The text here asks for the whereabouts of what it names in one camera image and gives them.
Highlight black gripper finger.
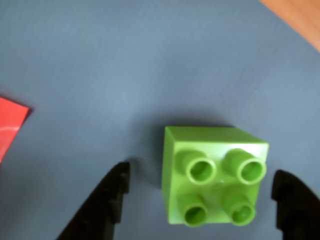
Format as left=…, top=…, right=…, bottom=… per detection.
left=271, top=169, right=320, bottom=240
left=56, top=161, right=131, bottom=240

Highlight green lego block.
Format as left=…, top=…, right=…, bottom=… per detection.
left=161, top=125, right=270, bottom=228

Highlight gray rubber mat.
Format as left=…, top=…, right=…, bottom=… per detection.
left=0, top=0, right=320, bottom=240

